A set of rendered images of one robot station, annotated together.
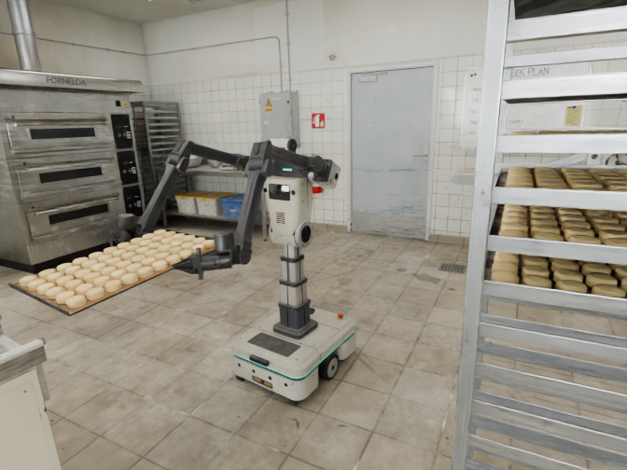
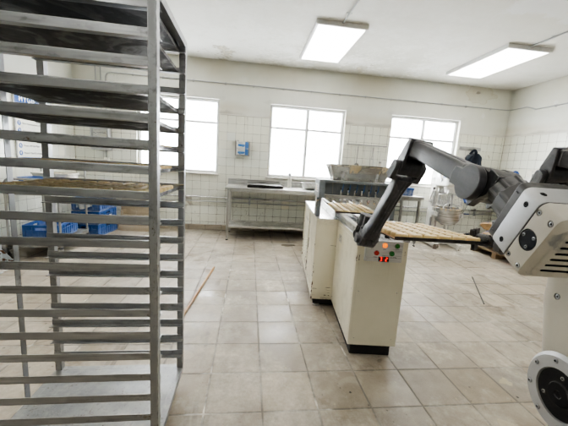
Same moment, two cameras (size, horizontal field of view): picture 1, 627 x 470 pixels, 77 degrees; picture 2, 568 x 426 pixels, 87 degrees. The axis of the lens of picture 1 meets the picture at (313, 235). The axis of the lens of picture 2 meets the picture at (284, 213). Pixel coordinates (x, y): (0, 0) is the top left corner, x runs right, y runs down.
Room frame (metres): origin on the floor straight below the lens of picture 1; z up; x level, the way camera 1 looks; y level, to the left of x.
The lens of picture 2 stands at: (2.22, -0.72, 1.28)
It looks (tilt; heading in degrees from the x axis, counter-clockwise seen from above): 9 degrees down; 145
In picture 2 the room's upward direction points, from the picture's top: 4 degrees clockwise
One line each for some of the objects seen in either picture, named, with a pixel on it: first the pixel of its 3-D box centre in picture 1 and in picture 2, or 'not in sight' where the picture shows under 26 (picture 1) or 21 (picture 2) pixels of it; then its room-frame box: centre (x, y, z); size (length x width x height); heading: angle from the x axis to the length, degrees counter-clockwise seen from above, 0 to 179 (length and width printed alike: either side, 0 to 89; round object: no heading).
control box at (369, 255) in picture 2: (21, 367); (383, 251); (1.05, 0.89, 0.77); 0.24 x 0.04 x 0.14; 56
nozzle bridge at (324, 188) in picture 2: not in sight; (354, 199); (0.33, 1.37, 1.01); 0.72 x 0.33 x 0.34; 56
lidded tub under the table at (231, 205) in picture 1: (240, 205); not in sight; (5.52, 1.02, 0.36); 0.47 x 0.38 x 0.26; 154
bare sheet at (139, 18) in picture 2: not in sight; (84, 22); (0.76, -0.69, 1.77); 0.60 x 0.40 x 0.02; 63
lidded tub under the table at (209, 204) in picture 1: (215, 203); not in sight; (5.73, 1.42, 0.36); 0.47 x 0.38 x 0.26; 152
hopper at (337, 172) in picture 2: not in sight; (357, 173); (0.33, 1.37, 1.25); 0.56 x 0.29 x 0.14; 56
